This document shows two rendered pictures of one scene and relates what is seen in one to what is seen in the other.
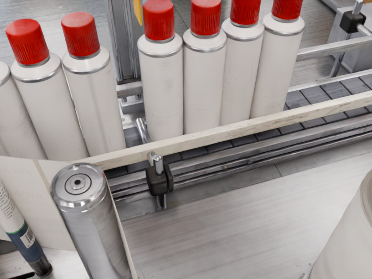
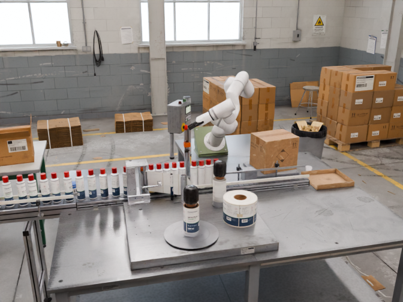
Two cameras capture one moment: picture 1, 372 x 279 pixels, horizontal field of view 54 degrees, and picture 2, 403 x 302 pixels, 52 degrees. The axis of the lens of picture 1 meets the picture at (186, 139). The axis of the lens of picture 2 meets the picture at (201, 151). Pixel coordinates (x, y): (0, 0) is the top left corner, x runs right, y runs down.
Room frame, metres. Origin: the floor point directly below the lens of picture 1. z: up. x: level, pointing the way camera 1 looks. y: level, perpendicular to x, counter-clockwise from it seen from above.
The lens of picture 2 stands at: (-2.26, -0.25, 2.12)
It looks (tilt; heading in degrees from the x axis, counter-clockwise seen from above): 20 degrees down; 5
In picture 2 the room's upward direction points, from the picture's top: straight up
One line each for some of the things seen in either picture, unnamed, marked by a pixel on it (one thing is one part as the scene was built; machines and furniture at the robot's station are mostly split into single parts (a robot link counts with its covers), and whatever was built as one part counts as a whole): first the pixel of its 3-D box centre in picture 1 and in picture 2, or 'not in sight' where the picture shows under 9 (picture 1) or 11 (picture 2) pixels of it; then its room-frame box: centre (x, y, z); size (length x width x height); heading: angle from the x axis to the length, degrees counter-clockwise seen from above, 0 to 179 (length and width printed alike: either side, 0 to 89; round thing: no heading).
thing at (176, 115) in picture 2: not in sight; (179, 116); (0.42, 0.13, 1.38); 0.17 x 0.10 x 0.19; 163
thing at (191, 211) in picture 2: not in sight; (191, 210); (-0.25, -0.02, 1.04); 0.09 x 0.09 x 0.29
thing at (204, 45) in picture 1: (202, 77); (201, 174); (0.38, -0.02, 0.98); 0.05 x 0.05 x 0.20
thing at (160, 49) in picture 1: (162, 82); (194, 174); (0.37, 0.03, 0.98); 0.05 x 0.05 x 0.20
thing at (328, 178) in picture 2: not in sight; (327, 178); (0.68, -0.95, 0.85); 0.30 x 0.26 x 0.04; 108
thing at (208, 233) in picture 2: not in sight; (191, 233); (-0.25, -0.02, 0.89); 0.31 x 0.31 x 0.01
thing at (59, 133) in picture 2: not in sight; (60, 132); (3.75, 2.51, 0.16); 0.65 x 0.54 x 0.32; 115
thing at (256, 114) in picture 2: not in sight; (236, 108); (4.39, -0.24, 0.45); 1.20 x 0.84 x 0.89; 22
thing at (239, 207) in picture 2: not in sight; (240, 208); (-0.05, -0.29, 0.95); 0.20 x 0.20 x 0.14
